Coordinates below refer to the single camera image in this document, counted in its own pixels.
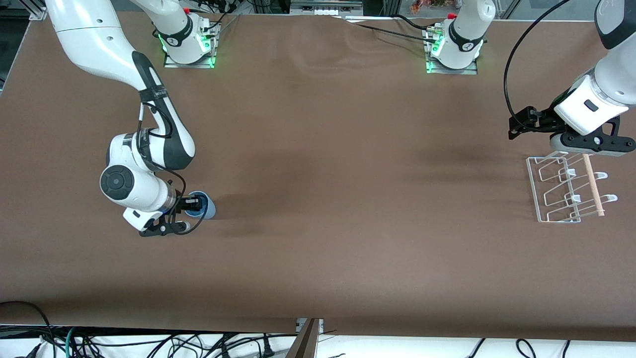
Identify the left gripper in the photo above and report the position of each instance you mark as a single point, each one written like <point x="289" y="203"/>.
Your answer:
<point x="543" y="121"/>

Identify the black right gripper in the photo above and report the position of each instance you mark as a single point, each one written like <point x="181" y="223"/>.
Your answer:
<point x="185" y="203"/>

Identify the blue plastic cup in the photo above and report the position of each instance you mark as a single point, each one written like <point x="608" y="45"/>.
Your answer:
<point x="208" y="209"/>

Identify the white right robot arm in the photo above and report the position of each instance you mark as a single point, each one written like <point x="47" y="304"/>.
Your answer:
<point x="99" y="44"/>

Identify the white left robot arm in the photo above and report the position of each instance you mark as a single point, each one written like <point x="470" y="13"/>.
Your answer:
<point x="467" y="30"/>

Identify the orange background clutter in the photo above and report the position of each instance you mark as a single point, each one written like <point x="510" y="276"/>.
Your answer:
<point x="422" y="6"/>

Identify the white power strip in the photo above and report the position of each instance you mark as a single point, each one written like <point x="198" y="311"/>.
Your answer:
<point x="325" y="9"/>

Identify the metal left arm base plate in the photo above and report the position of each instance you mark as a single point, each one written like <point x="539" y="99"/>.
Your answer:
<point x="454" y="71"/>

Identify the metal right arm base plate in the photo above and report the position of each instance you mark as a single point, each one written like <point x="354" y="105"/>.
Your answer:
<point x="191" y="64"/>

